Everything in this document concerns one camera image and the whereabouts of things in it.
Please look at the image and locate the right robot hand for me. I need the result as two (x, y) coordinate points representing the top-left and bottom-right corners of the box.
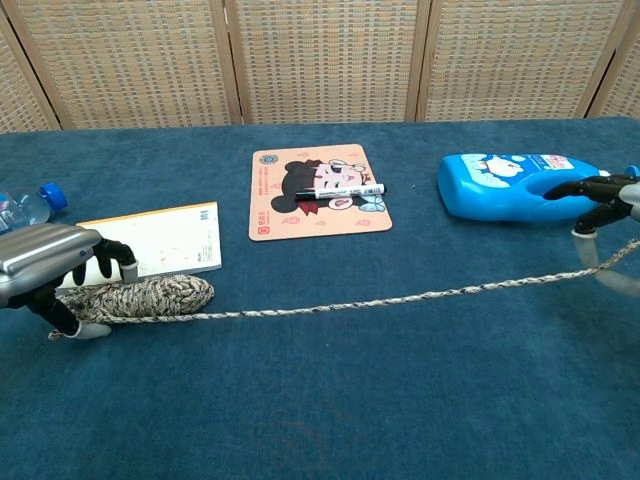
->
(543, 164), (640, 301)

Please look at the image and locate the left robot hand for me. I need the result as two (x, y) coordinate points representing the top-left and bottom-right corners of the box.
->
(0, 223), (139, 341)

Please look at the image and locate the braided beige rope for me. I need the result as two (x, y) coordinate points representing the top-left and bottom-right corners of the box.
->
(48, 238), (640, 341)

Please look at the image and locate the clear plastic drink bottle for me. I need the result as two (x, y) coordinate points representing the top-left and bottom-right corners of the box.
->
(0, 182), (69, 236)

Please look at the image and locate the blue pump detergent bottle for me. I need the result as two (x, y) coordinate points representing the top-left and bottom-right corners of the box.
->
(437, 152), (614, 223)

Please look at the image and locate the white notebook yellow spine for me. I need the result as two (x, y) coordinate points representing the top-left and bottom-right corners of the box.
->
(57, 201), (224, 291)

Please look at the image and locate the black white marker pen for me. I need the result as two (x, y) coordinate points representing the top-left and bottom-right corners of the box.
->
(294, 183), (387, 203)

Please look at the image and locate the pink cartoon mouse pad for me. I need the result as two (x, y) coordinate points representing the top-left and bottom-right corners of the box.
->
(248, 143), (394, 243)

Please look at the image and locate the blue carpet table cover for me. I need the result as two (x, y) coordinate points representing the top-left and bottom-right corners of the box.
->
(0, 117), (640, 480)

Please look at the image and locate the bamboo folding screen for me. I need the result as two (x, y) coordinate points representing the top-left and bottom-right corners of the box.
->
(0, 0), (640, 135)

